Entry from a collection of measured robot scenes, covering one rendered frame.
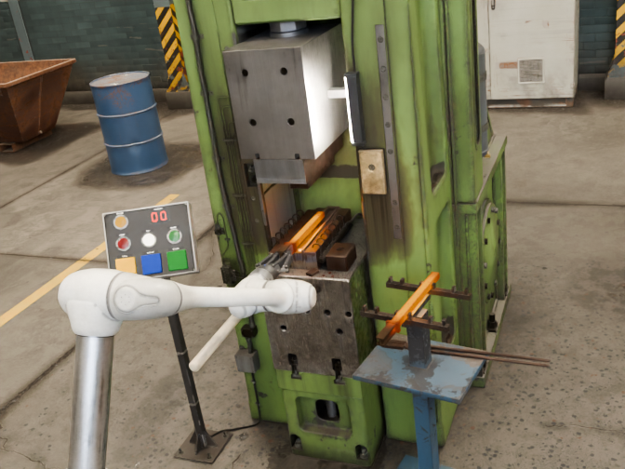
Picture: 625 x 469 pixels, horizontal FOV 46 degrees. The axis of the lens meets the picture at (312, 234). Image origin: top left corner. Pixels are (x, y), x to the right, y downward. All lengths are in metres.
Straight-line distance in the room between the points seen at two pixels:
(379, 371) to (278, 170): 0.81
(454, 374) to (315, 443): 0.89
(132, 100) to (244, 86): 4.60
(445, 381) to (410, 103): 0.96
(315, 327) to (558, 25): 5.34
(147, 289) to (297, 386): 1.31
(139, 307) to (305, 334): 1.14
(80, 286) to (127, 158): 5.35
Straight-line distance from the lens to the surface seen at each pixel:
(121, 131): 7.30
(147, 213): 2.96
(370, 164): 2.74
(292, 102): 2.62
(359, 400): 3.07
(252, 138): 2.73
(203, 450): 3.53
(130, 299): 1.94
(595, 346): 4.01
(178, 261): 2.91
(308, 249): 2.84
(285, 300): 2.33
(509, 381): 3.73
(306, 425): 3.30
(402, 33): 2.59
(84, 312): 2.06
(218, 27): 2.84
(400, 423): 3.34
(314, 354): 2.99
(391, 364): 2.71
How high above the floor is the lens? 2.21
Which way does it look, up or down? 24 degrees down
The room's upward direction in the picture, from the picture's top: 8 degrees counter-clockwise
